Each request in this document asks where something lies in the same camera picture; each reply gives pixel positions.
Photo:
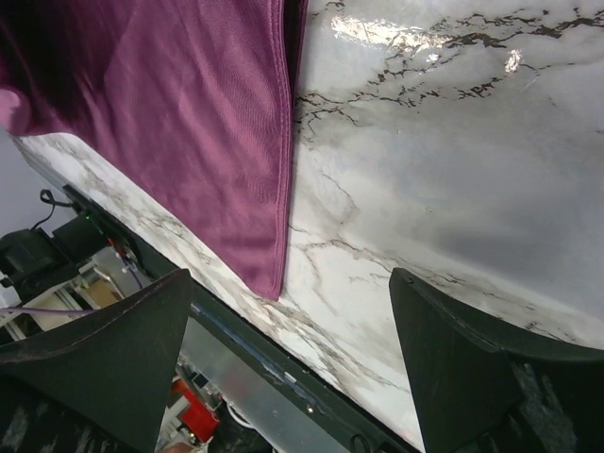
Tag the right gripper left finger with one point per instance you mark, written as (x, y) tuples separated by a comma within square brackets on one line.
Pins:
[(99, 383)]

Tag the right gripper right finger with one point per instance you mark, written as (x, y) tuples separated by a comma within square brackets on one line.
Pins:
[(480, 384)]

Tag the purple cloth napkin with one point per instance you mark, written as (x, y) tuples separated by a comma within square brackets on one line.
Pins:
[(191, 100)]

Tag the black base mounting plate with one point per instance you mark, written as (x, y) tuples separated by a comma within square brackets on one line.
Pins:
[(289, 349)]

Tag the aluminium frame rail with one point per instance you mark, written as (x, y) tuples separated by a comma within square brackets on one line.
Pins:
[(277, 419)]

